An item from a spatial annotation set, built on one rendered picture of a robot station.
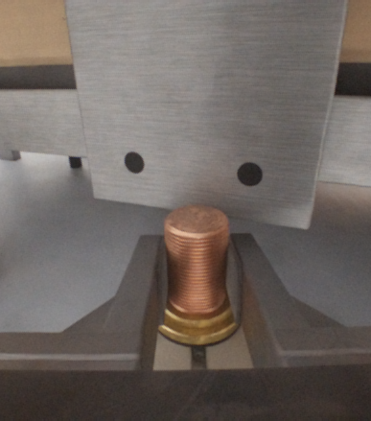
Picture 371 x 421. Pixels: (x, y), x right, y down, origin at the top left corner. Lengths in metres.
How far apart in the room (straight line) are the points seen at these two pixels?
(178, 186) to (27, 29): 0.22
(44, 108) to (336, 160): 0.21
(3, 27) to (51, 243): 0.22
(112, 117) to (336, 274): 0.26
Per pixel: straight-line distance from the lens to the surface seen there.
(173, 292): 0.16
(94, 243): 0.37
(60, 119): 0.26
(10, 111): 0.29
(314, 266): 0.34
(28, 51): 0.33
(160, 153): 0.16
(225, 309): 0.16
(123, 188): 0.17
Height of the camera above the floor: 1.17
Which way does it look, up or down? 27 degrees up
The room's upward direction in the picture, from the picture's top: 179 degrees clockwise
